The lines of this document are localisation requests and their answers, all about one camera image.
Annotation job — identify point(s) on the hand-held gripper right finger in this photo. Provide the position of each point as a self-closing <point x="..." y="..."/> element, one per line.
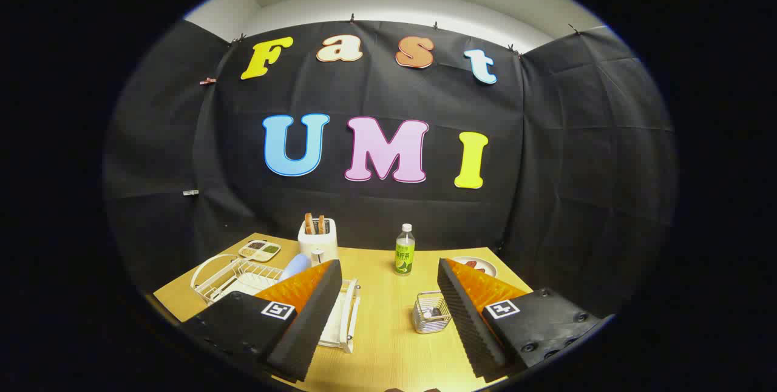
<point x="464" y="325"/>

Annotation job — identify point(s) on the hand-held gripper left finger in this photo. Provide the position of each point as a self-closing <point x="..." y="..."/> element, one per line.
<point x="306" y="325"/>

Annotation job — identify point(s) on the light blue plate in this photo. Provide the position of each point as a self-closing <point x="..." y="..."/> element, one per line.
<point x="296" y="266"/>

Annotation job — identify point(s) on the beige oval dish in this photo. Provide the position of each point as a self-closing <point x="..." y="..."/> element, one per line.
<point x="488" y="266"/>

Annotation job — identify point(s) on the white toaster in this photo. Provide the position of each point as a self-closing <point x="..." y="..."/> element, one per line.
<point x="318" y="245"/>

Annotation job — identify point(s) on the white divided condiment tray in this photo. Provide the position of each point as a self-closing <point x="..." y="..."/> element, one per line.
<point x="260" y="250"/>

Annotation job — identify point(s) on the green tea bottle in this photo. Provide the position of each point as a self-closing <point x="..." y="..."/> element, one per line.
<point x="405" y="255"/>

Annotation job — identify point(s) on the toast slice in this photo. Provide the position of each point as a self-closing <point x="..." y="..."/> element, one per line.
<point x="309" y="223"/>
<point x="322" y="225"/>

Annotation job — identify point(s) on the black backdrop cloth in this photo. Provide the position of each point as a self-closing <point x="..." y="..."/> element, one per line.
<point x="376" y="101"/>

